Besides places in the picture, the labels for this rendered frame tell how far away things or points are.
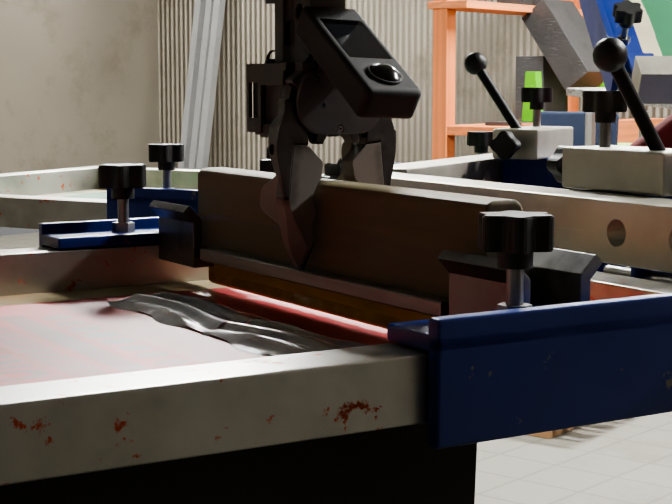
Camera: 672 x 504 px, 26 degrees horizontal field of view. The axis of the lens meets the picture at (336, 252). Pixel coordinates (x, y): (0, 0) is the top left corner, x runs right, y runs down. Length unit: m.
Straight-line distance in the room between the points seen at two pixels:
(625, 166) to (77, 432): 0.65
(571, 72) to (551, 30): 0.27
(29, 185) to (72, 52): 9.02
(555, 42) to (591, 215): 7.17
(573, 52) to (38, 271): 7.14
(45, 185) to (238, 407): 1.64
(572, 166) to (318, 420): 0.58
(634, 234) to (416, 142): 9.01
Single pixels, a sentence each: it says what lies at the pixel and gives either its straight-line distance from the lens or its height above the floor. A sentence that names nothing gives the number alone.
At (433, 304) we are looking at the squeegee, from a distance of 0.93.
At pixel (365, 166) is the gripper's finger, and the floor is 1.07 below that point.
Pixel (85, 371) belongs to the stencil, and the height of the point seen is 0.96.
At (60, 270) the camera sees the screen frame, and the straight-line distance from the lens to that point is 1.26.
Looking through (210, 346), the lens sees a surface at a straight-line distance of 0.99.
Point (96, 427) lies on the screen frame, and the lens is 0.69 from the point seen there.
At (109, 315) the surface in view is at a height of 0.96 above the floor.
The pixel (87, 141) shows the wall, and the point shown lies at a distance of 11.41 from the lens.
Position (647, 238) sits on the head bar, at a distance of 1.13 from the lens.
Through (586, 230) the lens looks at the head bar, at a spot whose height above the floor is 1.02.
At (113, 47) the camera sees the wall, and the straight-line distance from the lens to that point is 11.58.
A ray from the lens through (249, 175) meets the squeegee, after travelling 1.17.
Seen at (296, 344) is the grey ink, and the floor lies 0.96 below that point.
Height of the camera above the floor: 1.13
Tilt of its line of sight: 7 degrees down
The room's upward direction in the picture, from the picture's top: straight up
